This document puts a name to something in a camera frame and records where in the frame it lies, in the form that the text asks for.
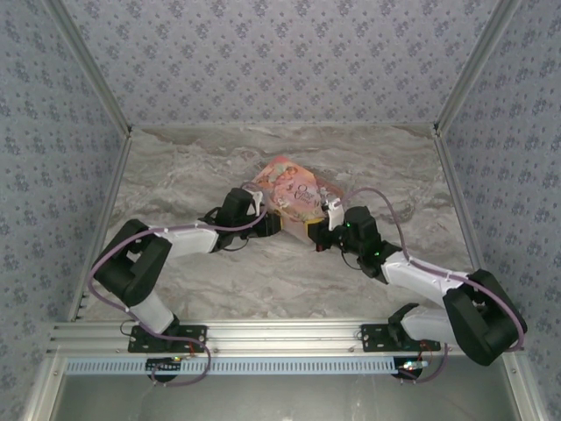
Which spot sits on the aluminium mounting rail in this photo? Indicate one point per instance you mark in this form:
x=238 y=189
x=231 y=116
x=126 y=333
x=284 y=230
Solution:
x=280 y=337

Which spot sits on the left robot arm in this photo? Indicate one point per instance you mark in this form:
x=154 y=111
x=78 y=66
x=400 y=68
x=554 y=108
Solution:
x=131 y=267

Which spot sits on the aluminium lower frame post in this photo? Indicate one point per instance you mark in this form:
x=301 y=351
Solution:
x=526 y=394
x=39 y=394

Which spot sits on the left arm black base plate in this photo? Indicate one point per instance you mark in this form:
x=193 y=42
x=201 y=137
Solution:
x=140 y=344

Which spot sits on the aluminium frame post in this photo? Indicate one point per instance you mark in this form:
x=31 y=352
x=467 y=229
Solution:
x=39 y=394
x=526 y=394
x=474 y=66
x=93 y=66

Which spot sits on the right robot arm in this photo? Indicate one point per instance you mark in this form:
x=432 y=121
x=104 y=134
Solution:
x=482 y=324

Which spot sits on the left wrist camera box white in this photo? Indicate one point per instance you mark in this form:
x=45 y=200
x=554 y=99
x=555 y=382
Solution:
x=259 y=196

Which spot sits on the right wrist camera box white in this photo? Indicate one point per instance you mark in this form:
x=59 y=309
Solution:
x=335 y=213

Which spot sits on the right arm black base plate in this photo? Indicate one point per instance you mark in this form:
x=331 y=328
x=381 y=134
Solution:
x=372 y=343

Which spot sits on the grey metal shelf panel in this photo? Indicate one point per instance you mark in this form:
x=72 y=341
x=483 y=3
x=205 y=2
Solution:
x=280 y=399

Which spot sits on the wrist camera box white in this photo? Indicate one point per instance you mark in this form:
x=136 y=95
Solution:
x=335 y=213
x=259 y=196

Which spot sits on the aluminium table side rail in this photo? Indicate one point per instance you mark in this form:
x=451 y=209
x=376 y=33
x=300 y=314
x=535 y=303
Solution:
x=468 y=219
x=104 y=219

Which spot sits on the pink printed wooden box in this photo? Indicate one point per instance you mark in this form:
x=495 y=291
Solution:
x=293 y=188

